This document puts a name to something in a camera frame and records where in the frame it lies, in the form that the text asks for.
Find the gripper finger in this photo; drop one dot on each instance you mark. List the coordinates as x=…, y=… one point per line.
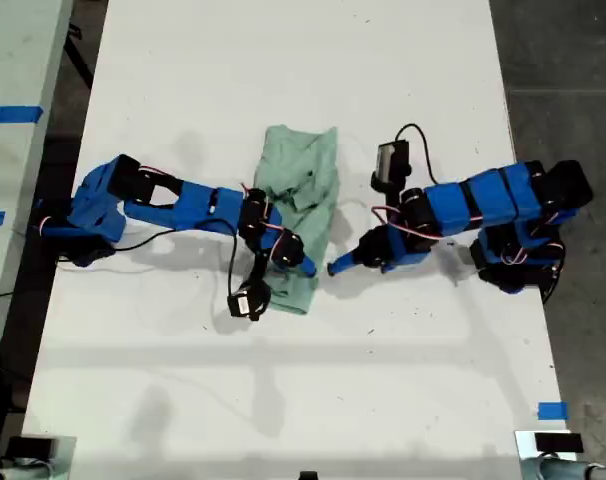
x=294, y=271
x=347, y=259
x=308, y=269
x=345, y=268

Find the pale green T-shirt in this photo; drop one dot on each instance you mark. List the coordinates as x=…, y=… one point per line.
x=303, y=165

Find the small black box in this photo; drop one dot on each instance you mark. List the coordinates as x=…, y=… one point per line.
x=30, y=446
x=558, y=442

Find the gripper's black camera box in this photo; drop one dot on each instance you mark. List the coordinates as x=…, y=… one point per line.
x=390, y=165
x=243, y=305

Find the camera's black stalk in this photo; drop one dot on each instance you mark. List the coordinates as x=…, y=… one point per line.
x=258, y=270
x=394, y=197

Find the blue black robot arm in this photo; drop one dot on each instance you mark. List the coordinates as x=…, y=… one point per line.
x=198, y=205
x=483, y=197

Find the square blue tape piece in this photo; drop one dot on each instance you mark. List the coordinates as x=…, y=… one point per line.
x=553, y=411

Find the silver metal plate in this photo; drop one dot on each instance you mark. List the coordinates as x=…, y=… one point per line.
x=524, y=445
x=65, y=455

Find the pale grey side table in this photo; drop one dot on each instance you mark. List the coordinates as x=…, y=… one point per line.
x=18, y=50

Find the grey metal pipe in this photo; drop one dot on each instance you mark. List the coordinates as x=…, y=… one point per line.
x=563, y=471
x=23, y=472

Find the long blue tape strip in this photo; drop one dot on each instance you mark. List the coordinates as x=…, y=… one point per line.
x=8, y=114

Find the black stand leg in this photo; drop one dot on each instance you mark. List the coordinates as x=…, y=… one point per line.
x=79, y=57

